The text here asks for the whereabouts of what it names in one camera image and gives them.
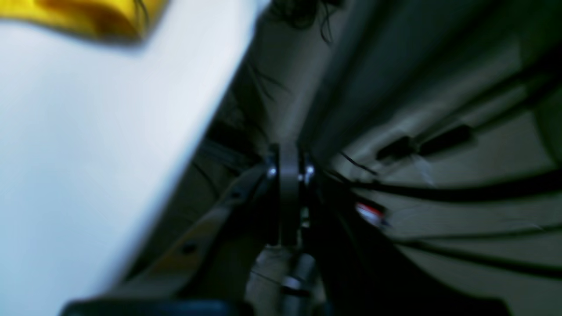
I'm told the yellow orange T-shirt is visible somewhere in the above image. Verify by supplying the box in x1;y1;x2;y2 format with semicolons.
0;0;169;42

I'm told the thick black cable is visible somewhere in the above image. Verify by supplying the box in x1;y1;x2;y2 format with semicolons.
325;169;562;203

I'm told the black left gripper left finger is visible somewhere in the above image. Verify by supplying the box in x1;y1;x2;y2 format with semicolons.
61;145;290;316

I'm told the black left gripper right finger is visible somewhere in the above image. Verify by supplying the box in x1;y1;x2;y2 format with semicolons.
288;145;510;316

